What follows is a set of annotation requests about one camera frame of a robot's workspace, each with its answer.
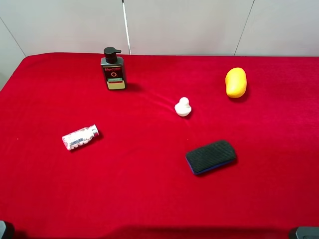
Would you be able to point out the black base right corner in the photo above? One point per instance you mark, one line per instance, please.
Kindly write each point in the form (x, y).
(304, 233)

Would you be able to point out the red table cloth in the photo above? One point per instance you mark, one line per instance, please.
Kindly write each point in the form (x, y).
(133, 180)

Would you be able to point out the black base corner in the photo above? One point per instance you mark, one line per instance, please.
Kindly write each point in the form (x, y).
(6, 230)
(304, 233)

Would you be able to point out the white rubber duck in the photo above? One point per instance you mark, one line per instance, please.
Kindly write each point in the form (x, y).
(182, 108)

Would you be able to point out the black pump lotion bottle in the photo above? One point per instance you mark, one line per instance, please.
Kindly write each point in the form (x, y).
(113, 69)

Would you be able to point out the black blue board eraser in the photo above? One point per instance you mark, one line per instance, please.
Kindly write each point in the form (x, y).
(210, 157)

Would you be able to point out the black base left corner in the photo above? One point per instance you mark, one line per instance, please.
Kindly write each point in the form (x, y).
(6, 230)

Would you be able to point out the clear bottle of white pills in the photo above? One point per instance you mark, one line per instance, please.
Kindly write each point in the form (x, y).
(80, 137)

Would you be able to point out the yellow mango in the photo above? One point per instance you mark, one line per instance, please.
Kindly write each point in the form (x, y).
(236, 82)

